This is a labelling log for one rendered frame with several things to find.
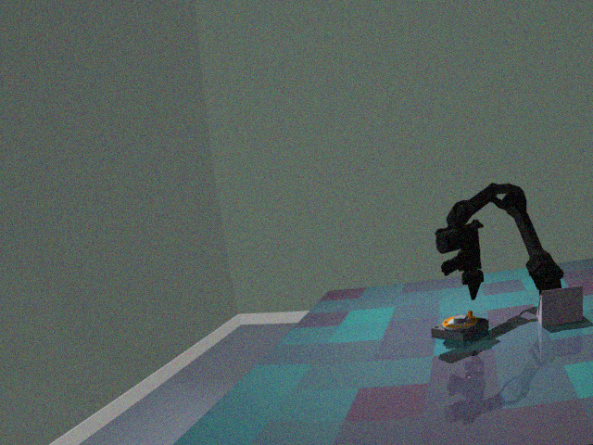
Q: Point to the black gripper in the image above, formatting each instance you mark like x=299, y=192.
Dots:
x=471, y=264

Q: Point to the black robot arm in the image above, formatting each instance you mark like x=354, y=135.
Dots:
x=541, y=267

